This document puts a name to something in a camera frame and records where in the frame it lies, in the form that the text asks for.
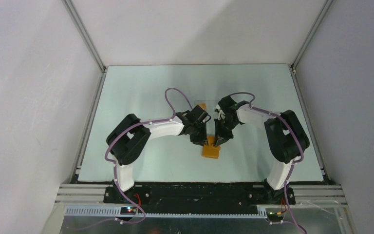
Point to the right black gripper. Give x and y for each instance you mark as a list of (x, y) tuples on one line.
[(220, 137)]

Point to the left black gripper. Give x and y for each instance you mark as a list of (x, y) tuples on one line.
[(202, 139)]

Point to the orange leather card holder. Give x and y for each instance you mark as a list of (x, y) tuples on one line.
[(209, 151)]

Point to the clear plastic card tray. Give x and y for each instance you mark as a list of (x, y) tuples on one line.
[(207, 105)]

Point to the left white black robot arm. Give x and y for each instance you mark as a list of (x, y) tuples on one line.
[(128, 139)]

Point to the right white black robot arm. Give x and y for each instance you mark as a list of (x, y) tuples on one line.
[(286, 137)]

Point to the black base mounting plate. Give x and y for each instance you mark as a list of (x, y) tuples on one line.
[(200, 197)]

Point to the left controller circuit board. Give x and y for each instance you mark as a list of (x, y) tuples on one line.
[(128, 210)]

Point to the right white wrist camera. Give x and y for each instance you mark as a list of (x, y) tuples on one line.
[(220, 112)]

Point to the right aluminium frame rail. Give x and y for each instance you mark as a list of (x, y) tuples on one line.
[(293, 68)]

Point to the aluminium frame rail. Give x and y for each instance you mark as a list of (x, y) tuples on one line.
[(87, 40), (293, 68)]

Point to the left aluminium frame rail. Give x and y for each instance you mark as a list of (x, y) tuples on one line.
[(87, 40)]

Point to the grey slotted cable duct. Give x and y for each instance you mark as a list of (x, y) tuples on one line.
[(114, 211)]

